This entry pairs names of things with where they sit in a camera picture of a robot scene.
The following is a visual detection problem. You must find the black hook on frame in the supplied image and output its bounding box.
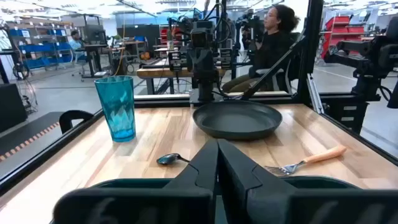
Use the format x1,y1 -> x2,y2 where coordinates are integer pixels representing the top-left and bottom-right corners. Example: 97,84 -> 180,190
58,110 -> 95,134

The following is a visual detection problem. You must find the fork with orange handle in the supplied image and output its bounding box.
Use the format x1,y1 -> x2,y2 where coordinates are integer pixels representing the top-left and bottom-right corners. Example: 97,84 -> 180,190
264,144 -> 348,177

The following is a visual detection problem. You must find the blue faceted plastic cup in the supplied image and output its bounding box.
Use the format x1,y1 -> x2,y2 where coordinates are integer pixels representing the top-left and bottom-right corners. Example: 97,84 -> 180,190
94,75 -> 137,143

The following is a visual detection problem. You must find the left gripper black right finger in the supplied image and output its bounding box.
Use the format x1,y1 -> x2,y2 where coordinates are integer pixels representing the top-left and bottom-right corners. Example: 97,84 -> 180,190
218,139 -> 398,224

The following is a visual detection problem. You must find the black box on floor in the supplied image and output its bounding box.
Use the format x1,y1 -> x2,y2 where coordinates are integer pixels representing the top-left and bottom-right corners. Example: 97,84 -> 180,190
0,83 -> 28,133

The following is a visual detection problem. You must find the seated person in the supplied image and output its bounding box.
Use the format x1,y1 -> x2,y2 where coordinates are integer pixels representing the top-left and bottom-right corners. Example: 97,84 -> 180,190
221,4 -> 301,93

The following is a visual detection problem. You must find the office chair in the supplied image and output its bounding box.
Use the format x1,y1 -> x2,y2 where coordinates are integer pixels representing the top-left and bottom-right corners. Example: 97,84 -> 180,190
254,58 -> 294,94

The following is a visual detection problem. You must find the black aluminium table frame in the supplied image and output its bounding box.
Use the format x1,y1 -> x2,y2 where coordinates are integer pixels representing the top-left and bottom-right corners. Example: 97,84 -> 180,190
0,0 -> 398,197

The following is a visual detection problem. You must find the rack with red bins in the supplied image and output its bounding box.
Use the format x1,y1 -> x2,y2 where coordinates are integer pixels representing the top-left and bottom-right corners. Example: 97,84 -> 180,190
320,15 -> 366,60

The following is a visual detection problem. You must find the wooden background table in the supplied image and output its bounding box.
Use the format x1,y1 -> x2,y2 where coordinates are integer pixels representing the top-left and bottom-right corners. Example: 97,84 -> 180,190
136,67 -> 226,94

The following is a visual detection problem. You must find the shelving with blue bins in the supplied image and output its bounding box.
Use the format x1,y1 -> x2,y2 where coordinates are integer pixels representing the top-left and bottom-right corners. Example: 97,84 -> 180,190
6,23 -> 75,71

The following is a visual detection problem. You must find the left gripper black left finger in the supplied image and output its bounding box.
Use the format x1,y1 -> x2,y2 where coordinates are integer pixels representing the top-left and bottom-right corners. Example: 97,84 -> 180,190
51,139 -> 220,224

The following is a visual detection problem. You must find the distant person at desk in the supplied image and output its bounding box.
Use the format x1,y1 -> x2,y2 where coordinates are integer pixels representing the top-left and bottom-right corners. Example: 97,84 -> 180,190
68,30 -> 86,60

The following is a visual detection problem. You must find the dark metal spoon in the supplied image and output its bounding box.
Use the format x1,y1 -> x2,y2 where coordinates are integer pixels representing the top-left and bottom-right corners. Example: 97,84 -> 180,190
156,152 -> 190,166

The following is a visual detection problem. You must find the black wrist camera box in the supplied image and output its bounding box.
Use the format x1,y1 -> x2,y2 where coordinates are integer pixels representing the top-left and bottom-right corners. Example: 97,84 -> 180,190
190,28 -> 208,48

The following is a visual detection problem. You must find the dark green round plate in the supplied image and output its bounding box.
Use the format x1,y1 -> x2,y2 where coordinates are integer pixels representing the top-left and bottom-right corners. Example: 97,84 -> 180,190
192,100 -> 283,141

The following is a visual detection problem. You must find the black mat with striped edge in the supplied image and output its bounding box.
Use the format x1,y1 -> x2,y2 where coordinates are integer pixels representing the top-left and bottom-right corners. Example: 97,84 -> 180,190
0,111 -> 65,162

